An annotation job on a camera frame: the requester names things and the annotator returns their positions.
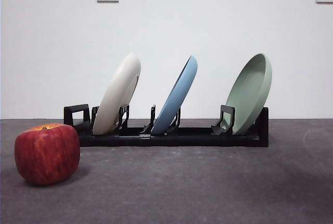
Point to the black plate rack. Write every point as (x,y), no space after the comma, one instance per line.
(182,139)

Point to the blue plate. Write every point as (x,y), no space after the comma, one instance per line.
(177,96)

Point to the red apple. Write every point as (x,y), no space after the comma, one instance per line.
(46,153)

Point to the green plate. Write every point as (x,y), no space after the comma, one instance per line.
(247,94)

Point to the cream yellow plate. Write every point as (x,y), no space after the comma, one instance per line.
(114,96)

